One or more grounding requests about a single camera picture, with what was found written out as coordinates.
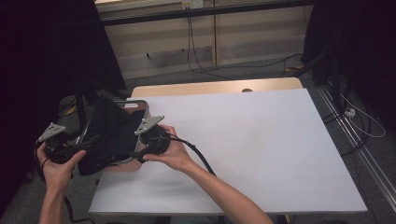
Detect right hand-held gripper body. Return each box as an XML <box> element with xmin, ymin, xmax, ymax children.
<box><xmin>134</xmin><ymin>115</ymin><xmax>172</xmax><ymax>157</ymax></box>

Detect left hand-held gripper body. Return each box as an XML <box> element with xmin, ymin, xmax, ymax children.
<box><xmin>36</xmin><ymin>122</ymin><xmax>82</xmax><ymax>165</ymax></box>

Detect pink basket with grey rim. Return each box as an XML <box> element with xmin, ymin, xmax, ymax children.
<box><xmin>78</xmin><ymin>99</ymin><xmax>153</xmax><ymax>173</ymax></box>

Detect black knit vest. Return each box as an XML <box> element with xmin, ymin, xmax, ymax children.
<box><xmin>77</xmin><ymin>96</ymin><xmax>148</xmax><ymax>177</ymax></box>

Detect person's right hand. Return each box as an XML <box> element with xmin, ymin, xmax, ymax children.
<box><xmin>142</xmin><ymin>124</ymin><xmax>196</xmax><ymax>173</ymax></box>

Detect person's left hand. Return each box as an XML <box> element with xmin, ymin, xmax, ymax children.
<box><xmin>36</xmin><ymin>143</ymin><xmax>87</xmax><ymax>196</ymax></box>

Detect black stand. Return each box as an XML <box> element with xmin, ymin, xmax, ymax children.
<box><xmin>292</xmin><ymin>49</ymin><xmax>344</xmax><ymax>115</ymax></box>
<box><xmin>74</xmin><ymin>81</ymin><xmax>104</xmax><ymax>135</ymax></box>

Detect black curtain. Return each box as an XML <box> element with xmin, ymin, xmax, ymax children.
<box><xmin>300</xmin><ymin>0</ymin><xmax>396</xmax><ymax>132</ymax></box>
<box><xmin>0</xmin><ymin>0</ymin><xmax>127</xmax><ymax>216</ymax></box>

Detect white table mat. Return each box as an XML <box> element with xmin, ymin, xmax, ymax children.
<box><xmin>88</xmin><ymin>88</ymin><xmax>368</xmax><ymax>217</ymax></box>

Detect black metal beam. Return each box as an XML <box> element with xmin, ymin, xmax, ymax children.
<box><xmin>99</xmin><ymin>0</ymin><xmax>314</xmax><ymax>27</ymax></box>

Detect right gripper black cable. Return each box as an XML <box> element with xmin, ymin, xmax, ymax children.
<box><xmin>162</xmin><ymin>133</ymin><xmax>218</xmax><ymax>177</ymax></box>

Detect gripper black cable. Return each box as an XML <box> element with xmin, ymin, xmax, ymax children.
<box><xmin>162</xmin><ymin>133</ymin><xmax>218</xmax><ymax>177</ymax></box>
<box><xmin>33</xmin><ymin>141</ymin><xmax>96</xmax><ymax>224</ymax></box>

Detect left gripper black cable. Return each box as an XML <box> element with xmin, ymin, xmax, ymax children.
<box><xmin>33</xmin><ymin>141</ymin><xmax>96</xmax><ymax>224</ymax></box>

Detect black wall cable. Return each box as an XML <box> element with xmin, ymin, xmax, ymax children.
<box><xmin>186</xmin><ymin>16</ymin><xmax>233</xmax><ymax>81</ymax></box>
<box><xmin>189</xmin><ymin>16</ymin><xmax>304</xmax><ymax>77</ymax></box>

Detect white wall socket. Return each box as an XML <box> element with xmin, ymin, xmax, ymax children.
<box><xmin>181</xmin><ymin>0</ymin><xmax>205</xmax><ymax>9</ymax></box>

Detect black floor cable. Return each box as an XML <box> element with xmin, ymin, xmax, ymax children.
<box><xmin>321</xmin><ymin>102</ymin><xmax>374</xmax><ymax>157</ymax></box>

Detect white floor cable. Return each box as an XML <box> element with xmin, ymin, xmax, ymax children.
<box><xmin>340</xmin><ymin>92</ymin><xmax>387</xmax><ymax>139</ymax></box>

